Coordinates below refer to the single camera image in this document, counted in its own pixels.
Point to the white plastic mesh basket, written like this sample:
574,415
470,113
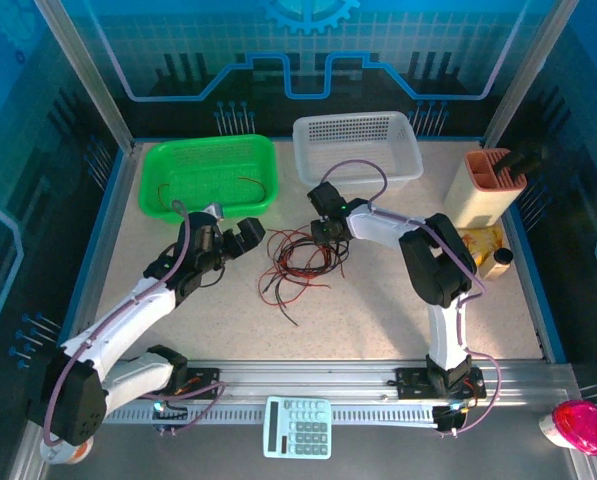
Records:
348,135

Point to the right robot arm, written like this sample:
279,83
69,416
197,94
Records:
443,260

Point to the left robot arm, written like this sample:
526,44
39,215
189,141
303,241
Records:
118,320

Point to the green plastic mesh basket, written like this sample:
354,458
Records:
203,165

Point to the beige utensil holder orange rim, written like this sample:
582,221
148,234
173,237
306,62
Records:
478,200

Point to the light blue calculator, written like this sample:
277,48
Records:
298,427

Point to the tin can with pull-tab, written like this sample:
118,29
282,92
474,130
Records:
78,452

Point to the white cup pink lid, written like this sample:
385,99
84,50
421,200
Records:
578,427

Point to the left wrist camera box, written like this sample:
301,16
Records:
213,211

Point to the aluminium table side rail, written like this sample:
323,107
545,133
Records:
106,250

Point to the aluminium frame post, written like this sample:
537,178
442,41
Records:
526,75
96,85

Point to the blue table border frame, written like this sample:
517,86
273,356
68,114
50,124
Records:
558,355

